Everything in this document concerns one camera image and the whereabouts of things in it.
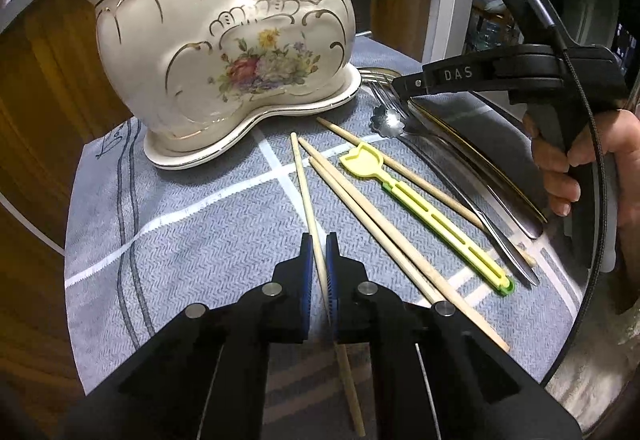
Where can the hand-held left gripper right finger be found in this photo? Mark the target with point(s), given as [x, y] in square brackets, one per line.
[332, 277]

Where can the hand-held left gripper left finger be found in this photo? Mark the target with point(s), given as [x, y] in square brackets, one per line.
[307, 275]

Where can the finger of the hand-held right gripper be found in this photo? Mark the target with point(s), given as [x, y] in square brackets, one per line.
[407, 85]

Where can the silver flower-shaped spoon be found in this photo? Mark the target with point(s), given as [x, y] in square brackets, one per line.
[387, 120]

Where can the wooden chopstick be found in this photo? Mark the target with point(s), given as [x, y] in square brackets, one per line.
[380, 230]
[425, 182]
[360, 215]
[306, 200]

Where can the gold metal utensil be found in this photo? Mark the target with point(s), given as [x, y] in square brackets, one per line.
[482, 160]

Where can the yellow green plastic utensil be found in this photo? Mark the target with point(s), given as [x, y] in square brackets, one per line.
[425, 215]

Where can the cream floral ceramic utensil holder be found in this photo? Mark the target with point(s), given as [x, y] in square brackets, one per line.
[165, 45]

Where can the person's right hand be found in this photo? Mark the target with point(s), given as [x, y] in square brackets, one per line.
[555, 180]

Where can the silver fork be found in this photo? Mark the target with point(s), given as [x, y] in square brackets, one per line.
[386, 95]

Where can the cream ceramic saucer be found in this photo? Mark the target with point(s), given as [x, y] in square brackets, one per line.
[300, 107]

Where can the grey striped table cloth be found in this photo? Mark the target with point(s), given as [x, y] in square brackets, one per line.
[200, 230]

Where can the silver table knife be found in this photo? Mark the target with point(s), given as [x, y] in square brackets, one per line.
[500, 206]

